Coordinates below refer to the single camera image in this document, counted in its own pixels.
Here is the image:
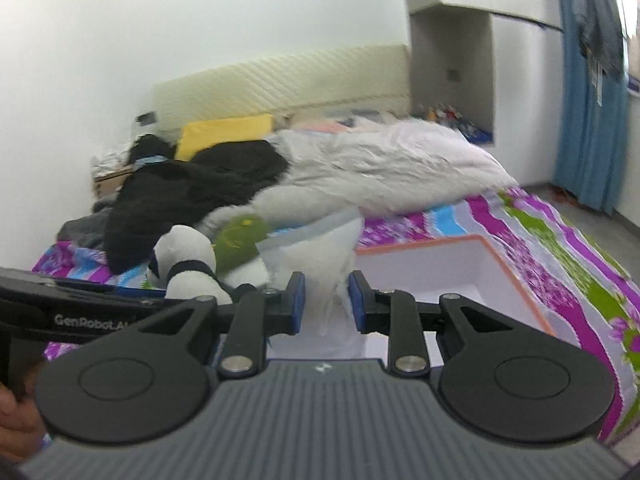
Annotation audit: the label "pink cloth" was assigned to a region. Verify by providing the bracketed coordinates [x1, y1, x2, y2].
[294, 119, 352, 134]

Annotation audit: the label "green plush toy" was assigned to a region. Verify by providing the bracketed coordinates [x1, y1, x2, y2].
[214, 214, 271, 276]

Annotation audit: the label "black fleece garment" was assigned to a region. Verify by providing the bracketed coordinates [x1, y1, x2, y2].
[105, 134, 292, 274]

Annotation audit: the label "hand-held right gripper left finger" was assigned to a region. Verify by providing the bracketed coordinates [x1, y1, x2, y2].
[132, 271, 307, 380]

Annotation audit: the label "pile of small toys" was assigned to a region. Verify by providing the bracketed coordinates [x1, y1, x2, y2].
[417, 102, 494, 144]

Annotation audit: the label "blue white packet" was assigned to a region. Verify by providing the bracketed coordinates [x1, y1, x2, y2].
[257, 207, 364, 356]

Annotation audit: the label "yellow pillow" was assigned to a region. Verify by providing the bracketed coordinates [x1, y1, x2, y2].
[175, 114, 276, 161]

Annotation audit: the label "white and black plush toy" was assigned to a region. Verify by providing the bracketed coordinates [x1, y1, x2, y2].
[147, 225, 236, 306]

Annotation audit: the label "brown cardboard box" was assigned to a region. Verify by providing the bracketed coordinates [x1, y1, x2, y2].
[92, 167, 137, 202]

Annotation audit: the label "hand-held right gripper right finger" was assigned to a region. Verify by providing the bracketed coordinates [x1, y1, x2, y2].
[348, 270, 506, 378]

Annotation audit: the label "cream padded headboard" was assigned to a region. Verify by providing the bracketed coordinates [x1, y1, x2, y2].
[152, 44, 412, 131]

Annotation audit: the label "white duvet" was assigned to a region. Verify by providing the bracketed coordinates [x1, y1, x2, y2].
[200, 120, 519, 241]

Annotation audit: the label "person's left hand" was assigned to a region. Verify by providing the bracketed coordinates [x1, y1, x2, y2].
[0, 387, 49, 462]

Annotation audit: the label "colourful striped bed sheet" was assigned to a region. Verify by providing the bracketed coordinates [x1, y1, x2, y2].
[32, 185, 633, 446]

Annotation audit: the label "hanging dark grey clothes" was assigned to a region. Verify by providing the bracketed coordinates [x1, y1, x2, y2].
[575, 0, 629, 81]

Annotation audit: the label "white box with orange rim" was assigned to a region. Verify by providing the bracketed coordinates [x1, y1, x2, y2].
[354, 235, 559, 362]

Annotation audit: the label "blue curtain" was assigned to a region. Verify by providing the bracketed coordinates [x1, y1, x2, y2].
[552, 0, 632, 217]

